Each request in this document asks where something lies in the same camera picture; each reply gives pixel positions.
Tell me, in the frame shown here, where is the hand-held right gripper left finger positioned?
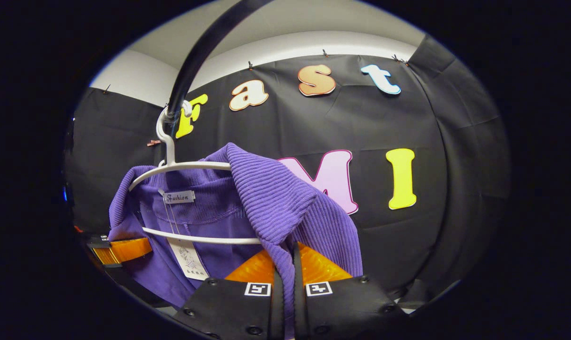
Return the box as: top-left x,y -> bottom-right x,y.
174,249 -> 286,340

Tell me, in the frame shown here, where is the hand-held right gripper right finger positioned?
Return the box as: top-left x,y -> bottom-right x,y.
292,242 -> 409,340

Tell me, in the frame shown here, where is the white clothes hanger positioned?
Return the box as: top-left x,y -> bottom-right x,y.
128,100 -> 262,245

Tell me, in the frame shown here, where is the purple corduroy jacket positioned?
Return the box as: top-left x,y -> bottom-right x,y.
108,143 -> 364,340

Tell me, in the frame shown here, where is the black clothes rack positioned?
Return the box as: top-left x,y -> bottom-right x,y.
165,0 -> 273,124

